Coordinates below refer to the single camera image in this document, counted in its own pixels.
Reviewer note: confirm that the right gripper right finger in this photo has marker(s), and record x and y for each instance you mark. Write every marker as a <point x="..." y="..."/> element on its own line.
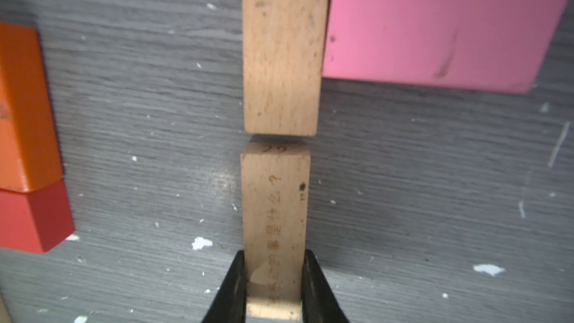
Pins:
<point x="319" y="304"/>

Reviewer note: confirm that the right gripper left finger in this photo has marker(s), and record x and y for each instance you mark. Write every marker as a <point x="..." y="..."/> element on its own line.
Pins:
<point x="229" y="304"/>

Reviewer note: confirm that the natural wood block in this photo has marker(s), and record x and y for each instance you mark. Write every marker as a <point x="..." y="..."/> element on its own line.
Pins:
<point x="275" y="194"/>
<point x="283" y="52"/>

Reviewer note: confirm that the red block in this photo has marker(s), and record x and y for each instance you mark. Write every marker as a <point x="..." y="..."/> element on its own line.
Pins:
<point x="36" y="221"/>

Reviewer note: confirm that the orange block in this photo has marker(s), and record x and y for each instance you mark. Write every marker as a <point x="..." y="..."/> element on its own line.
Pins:
<point x="30" y="157"/>

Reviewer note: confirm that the light pink block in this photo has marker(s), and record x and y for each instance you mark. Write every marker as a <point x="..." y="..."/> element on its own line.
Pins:
<point x="482" y="45"/>

